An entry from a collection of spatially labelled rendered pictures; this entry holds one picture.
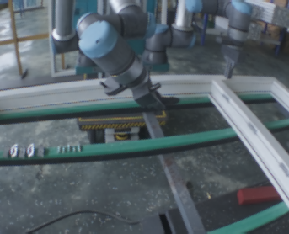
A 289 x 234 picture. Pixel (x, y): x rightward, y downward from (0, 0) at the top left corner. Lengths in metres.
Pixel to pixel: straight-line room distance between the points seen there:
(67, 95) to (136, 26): 0.36
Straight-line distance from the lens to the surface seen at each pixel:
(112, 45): 0.49
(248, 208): 0.95
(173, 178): 0.62
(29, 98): 0.84
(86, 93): 0.81
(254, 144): 0.74
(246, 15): 0.90
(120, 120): 1.62
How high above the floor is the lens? 1.31
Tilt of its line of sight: 37 degrees down
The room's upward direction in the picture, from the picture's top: 5 degrees clockwise
